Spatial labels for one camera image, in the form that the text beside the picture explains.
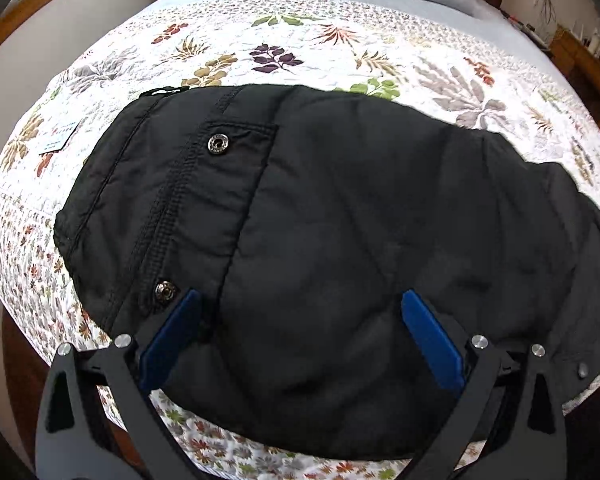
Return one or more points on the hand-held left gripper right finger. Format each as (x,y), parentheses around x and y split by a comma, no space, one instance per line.
(430,341)

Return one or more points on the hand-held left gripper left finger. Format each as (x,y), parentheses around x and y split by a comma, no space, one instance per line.
(172,336)

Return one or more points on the black pants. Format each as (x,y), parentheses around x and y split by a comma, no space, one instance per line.
(330,210)

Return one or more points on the small pale quilt tag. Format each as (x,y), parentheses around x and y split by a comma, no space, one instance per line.
(60,136)

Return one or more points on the floral quilted bedspread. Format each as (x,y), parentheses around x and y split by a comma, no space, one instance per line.
(330,50)

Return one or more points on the light wooden cabinet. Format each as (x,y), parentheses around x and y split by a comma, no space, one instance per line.
(580,67)

